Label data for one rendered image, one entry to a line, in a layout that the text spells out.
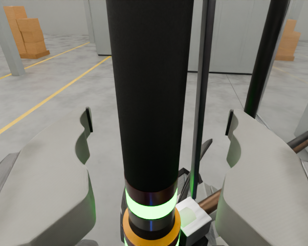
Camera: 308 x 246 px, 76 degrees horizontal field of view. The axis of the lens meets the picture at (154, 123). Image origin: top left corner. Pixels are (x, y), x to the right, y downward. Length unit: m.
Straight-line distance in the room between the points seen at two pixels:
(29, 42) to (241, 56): 6.87
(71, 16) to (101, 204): 12.69
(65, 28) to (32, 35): 6.13
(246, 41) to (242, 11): 0.70
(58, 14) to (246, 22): 11.16
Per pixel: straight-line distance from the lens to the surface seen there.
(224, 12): 5.69
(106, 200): 2.20
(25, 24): 8.37
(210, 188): 0.78
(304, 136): 0.34
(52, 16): 14.65
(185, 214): 0.20
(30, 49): 8.52
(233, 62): 5.93
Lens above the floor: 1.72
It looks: 32 degrees down
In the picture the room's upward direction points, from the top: straight up
